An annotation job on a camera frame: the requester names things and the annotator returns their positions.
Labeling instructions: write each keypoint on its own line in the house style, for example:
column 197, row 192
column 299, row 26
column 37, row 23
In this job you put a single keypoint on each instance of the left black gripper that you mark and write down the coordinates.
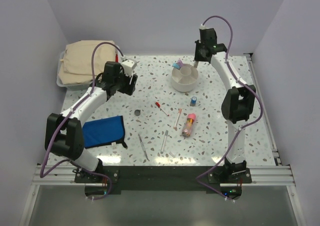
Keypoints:
column 129, row 88

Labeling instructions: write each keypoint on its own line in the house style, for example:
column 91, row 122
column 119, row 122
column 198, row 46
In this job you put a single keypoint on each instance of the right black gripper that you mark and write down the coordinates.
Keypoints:
column 197, row 57

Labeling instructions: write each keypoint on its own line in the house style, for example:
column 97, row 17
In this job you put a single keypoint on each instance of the pink purple highlighter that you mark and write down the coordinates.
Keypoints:
column 180, row 63

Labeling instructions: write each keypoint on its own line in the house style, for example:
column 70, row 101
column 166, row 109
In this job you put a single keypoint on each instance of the blue cap highlighter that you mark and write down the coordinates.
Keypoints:
column 175, row 65

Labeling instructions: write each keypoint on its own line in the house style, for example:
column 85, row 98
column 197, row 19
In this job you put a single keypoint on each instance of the blue cylindrical stamp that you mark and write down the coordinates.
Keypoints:
column 193, row 101

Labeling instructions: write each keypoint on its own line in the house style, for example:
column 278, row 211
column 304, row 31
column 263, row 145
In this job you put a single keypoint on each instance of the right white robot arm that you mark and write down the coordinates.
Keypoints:
column 238, row 103

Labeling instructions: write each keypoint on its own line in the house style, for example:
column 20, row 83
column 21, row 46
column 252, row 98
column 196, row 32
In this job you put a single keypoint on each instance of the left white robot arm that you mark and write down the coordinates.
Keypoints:
column 64, row 131

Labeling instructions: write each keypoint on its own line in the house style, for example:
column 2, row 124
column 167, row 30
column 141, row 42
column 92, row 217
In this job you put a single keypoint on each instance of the round white divided organizer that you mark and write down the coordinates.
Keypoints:
column 184, row 79

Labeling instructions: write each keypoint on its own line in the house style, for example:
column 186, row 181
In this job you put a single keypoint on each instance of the white plastic basket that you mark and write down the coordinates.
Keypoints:
column 72, row 87

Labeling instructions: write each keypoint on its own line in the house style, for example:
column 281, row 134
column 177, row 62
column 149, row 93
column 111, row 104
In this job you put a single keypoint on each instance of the beige folded cloth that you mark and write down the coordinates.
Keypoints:
column 80, row 61

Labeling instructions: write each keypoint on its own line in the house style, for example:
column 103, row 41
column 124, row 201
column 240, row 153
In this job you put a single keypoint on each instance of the small grey round cap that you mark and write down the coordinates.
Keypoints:
column 137, row 112

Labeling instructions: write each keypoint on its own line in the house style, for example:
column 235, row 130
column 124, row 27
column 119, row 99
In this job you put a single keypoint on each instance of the red cap white pen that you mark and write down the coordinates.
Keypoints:
column 161, row 109

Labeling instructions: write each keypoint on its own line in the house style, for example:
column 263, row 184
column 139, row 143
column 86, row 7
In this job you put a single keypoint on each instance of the blue fabric pouch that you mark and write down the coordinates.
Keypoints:
column 104, row 132

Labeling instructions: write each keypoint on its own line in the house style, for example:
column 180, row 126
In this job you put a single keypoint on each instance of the thin metal craft knife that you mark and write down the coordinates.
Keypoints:
column 143, row 147

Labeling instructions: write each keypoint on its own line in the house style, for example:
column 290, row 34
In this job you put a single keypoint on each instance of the pink cap clear tube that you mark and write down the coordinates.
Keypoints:
column 187, row 128

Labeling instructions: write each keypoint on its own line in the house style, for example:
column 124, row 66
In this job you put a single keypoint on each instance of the small clear plastic piece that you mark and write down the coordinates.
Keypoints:
column 172, row 153

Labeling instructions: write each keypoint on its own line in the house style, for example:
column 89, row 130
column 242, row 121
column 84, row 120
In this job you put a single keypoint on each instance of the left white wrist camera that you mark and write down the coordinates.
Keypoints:
column 129, row 65

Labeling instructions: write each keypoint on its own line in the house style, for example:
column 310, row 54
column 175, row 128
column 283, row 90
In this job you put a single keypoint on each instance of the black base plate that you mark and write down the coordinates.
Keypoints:
column 117, row 189

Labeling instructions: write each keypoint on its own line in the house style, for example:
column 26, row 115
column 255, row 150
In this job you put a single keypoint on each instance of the aluminium frame rail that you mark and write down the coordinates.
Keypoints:
column 255, row 175

